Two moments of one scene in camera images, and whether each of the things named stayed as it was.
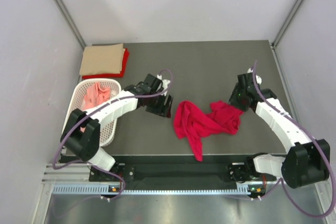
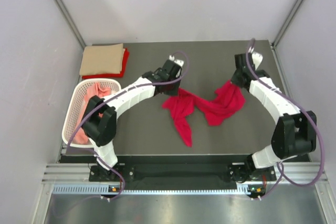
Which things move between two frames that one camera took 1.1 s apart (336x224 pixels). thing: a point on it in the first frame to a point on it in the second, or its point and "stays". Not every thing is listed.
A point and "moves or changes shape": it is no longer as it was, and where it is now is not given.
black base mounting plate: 178,172 stays
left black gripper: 163,110 to 174,92
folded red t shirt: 125,57 stays
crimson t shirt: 193,124 moves or changes shape
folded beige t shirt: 102,59 stays
